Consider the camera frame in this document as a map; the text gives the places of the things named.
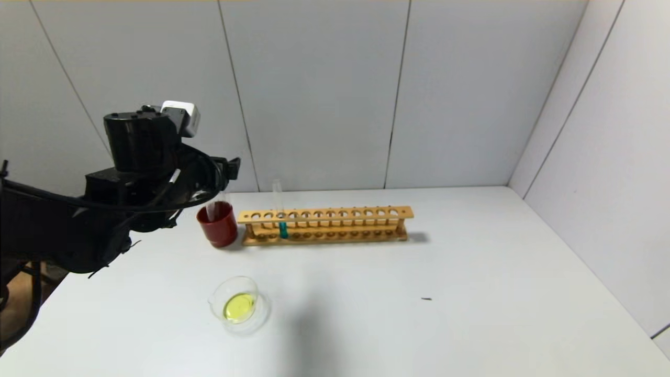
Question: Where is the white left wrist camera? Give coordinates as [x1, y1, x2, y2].
[161, 101, 200, 138]

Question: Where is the test tube with yellow pigment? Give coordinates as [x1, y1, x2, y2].
[206, 190, 221, 225]

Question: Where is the test tube with blue pigment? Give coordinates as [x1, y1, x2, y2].
[271, 179, 289, 240]

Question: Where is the clear glass dish with spout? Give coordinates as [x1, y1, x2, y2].
[208, 276, 269, 334]

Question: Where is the wooden test tube rack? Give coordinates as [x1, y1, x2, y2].
[237, 205, 415, 247]

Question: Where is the dark red plastic cup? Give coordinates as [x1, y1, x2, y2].
[196, 201, 239, 248]

